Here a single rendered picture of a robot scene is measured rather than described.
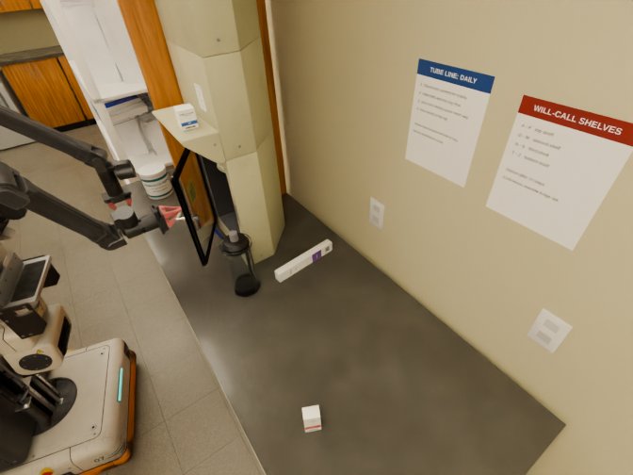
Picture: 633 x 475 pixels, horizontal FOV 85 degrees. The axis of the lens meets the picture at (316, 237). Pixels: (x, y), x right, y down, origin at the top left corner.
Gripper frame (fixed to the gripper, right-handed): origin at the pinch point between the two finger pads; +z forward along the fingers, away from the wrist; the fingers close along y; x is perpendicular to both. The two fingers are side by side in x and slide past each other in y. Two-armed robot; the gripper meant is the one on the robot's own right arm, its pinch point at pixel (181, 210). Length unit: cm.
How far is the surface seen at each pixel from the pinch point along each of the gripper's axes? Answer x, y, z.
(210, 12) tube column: -16, 60, 21
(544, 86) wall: -83, 50, 58
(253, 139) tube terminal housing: -16.2, 25.4, 26.4
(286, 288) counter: -35.2, -26.2, 20.9
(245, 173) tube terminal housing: -16.1, 14.5, 21.2
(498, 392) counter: -105, -27, 49
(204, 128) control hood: -11.0, 30.9, 13.3
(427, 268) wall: -68, -13, 58
